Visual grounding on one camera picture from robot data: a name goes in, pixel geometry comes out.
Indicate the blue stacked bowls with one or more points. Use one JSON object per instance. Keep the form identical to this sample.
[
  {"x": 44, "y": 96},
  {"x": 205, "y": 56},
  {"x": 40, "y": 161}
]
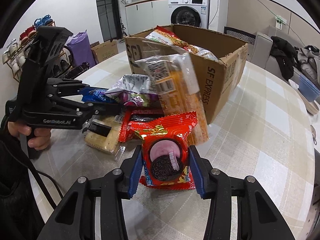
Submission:
[{"x": 308, "y": 89}]

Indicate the cracker sandwich pack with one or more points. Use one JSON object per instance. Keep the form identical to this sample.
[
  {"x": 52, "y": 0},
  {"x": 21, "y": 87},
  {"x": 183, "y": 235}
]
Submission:
[{"x": 103, "y": 132}]

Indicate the blue snack pack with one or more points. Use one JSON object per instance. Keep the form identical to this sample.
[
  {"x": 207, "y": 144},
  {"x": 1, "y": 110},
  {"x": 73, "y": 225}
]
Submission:
[{"x": 92, "y": 94}]

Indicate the noodle stick snack bag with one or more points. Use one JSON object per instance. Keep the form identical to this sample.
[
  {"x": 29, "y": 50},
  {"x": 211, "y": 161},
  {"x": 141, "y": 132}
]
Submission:
[{"x": 164, "y": 36}]

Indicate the red Oreo cookie pack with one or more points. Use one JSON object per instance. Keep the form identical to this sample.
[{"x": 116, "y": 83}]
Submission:
[{"x": 165, "y": 151}]

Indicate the SF Express cardboard box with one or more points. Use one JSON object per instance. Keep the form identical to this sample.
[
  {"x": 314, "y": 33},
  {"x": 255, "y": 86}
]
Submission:
[{"x": 216, "y": 79}]

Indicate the black jacket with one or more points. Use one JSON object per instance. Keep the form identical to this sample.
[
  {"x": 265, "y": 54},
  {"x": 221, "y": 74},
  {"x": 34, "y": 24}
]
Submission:
[{"x": 285, "y": 55}]

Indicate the white washing machine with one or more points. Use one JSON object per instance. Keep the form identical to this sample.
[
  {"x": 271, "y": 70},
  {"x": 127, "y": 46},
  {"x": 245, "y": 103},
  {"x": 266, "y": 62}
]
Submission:
[{"x": 189, "y": 12}]

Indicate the person left hand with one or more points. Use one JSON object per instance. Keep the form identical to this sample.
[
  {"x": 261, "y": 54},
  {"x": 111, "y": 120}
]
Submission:
[{"x": 39, "y": 138}]

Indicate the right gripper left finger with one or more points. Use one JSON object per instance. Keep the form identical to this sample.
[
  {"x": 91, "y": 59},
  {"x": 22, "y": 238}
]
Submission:
[{"x": 75, "y": 216}]

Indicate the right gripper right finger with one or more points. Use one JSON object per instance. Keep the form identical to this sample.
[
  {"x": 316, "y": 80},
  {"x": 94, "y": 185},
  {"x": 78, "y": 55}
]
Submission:
[{"x": 258, "y": 216}]

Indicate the checkered tablecloth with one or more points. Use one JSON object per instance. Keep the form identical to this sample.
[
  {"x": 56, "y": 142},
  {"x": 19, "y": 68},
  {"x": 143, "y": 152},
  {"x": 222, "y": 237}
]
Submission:
[{"x": 262, "y": 131}]

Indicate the small cardboard box on floor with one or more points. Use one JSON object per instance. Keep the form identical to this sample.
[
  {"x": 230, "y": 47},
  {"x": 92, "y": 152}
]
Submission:
[{"x": 105, "y": 51}]

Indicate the red black wafer pack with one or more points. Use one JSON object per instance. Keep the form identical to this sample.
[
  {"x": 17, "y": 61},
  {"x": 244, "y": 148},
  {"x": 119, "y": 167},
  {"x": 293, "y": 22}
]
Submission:
[{"x": 139, "y": 116}]

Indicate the purple silver snack bag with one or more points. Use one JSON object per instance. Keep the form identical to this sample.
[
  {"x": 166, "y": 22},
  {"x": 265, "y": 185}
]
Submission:
[{"x": 133, "y": 90}]

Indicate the grey sofa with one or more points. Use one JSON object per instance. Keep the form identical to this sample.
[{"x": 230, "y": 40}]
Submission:
[{"x": 261, "y": 57}]

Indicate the metal tea infuser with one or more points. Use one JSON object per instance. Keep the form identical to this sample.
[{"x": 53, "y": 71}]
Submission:
[{"x": 314, "y": 135}]

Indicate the grey clothes pile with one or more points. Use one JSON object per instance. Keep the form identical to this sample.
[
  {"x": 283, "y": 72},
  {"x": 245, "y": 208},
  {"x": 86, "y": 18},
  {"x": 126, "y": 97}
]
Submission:
[{"x": 309, "y": 64}]

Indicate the orange bread loaf bag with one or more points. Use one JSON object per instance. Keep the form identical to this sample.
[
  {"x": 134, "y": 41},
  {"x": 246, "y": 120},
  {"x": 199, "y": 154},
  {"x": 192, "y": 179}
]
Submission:
[{"x": 178, "y": 89}]

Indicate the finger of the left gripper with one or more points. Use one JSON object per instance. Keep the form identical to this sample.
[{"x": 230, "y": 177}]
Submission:
[
  {"x": 64, "y": 87},
  {"x": 97, "y": 108}
]

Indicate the shoe rack with shoes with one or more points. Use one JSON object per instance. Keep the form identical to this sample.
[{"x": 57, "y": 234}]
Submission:
[{"x": 16, "y": 52}]

